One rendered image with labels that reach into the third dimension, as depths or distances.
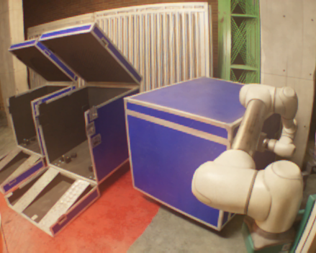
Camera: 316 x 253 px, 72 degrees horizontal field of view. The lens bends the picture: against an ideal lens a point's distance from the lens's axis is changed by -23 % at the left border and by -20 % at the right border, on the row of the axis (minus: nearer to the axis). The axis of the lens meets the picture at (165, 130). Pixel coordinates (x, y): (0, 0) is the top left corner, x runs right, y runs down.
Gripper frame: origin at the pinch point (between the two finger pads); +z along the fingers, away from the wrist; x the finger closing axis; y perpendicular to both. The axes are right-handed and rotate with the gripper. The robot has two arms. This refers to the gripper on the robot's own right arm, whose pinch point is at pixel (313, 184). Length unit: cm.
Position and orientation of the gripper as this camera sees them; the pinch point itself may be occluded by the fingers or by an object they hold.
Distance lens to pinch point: 138.6
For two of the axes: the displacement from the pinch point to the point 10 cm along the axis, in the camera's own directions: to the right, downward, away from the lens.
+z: 0.3, 9.2, 3.9
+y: 0.2, 3.9, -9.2
